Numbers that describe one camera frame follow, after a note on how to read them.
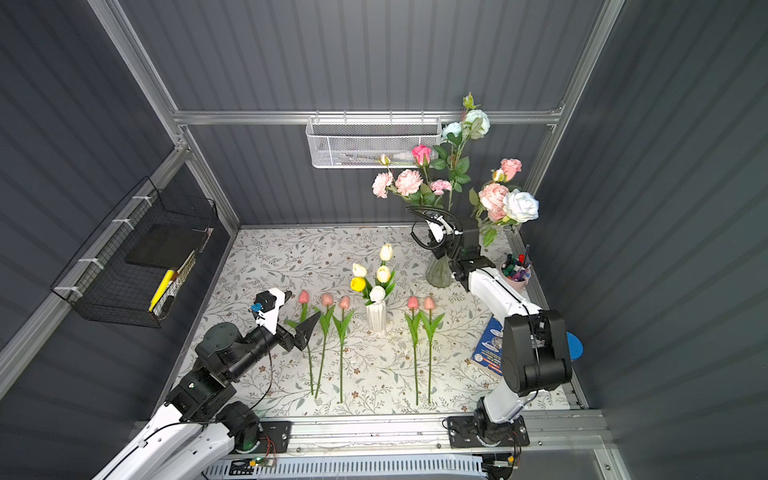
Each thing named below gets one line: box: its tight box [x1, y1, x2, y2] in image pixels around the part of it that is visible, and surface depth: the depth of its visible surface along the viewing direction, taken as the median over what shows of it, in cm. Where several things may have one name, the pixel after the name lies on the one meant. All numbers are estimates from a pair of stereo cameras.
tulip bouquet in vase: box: [350, 243, 397, 306], surface depth 70 cm
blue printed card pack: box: [471, 314, 503, 376], surface depth 88 cm
